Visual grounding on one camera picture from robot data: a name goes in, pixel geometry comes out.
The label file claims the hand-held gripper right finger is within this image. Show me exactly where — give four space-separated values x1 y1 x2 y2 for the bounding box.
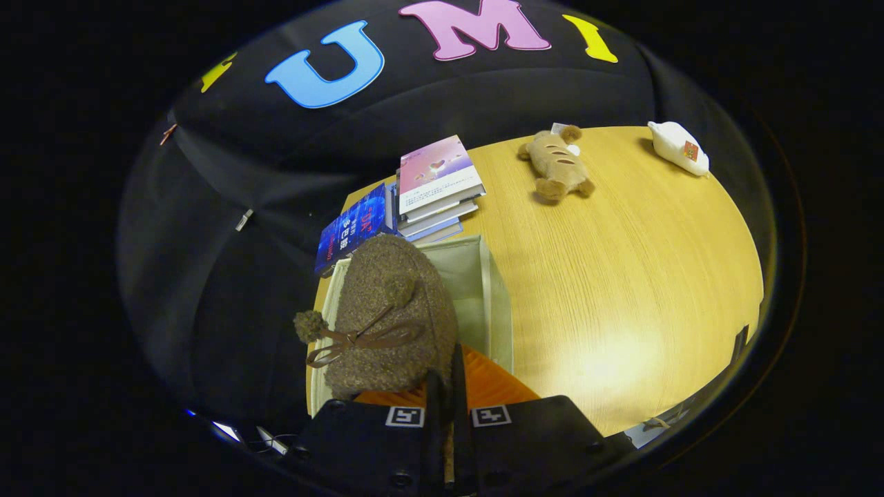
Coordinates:
450 344 608 497

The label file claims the brown fuzzy slipper shoe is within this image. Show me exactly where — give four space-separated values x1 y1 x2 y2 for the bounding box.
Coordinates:
294 234 459 402

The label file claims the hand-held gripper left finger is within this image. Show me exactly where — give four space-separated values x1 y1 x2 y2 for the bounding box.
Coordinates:
296 369 446 497

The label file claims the pink cover book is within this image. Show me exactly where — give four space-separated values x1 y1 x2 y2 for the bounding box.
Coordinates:
398 135 487 217

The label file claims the pale green fabric storage box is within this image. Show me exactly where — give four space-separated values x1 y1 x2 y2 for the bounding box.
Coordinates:
306 234 515 418

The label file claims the white plush toy red label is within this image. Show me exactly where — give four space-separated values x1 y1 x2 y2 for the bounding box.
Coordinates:
647 121 711 177

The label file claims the blue cover book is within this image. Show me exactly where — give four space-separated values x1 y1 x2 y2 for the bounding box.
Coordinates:
314 183 396 277

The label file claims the brown bread plush toy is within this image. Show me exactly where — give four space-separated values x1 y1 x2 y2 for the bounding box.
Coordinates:
518 125 596 202

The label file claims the pale blue book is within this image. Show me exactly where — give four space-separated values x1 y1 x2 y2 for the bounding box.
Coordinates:
413 216 465 244

